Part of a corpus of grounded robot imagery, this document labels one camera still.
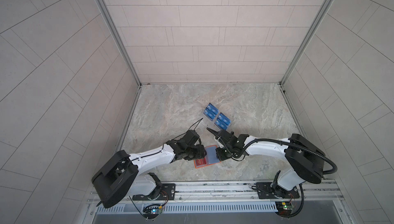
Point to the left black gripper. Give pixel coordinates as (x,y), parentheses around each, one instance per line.
(199,154)

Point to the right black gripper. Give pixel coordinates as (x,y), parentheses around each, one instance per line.
(218,155)

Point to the blue vip card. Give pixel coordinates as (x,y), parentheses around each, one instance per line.
(220,124)
(211,116)
(212,109)
(224,119)

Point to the orange leather card holder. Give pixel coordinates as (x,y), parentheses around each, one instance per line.
(211,157)

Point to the clear acrylic card display stand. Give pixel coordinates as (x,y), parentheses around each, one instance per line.
(211,123)

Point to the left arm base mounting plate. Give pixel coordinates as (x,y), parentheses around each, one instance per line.
(167,191)

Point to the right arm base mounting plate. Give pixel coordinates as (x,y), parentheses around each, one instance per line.
(266,191)

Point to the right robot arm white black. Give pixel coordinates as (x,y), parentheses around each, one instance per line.
(307,162)

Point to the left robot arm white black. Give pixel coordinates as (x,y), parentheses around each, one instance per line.
(129,174)

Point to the left green circuit board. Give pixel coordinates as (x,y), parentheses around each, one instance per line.
(152,211)

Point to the green circuit board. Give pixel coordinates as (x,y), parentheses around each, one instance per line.
(284,208)
(152,211)

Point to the right green circuit board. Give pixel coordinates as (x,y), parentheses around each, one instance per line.
(284,208)

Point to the aluminium mounting rail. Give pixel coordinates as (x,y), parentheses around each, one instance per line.
(237,191)

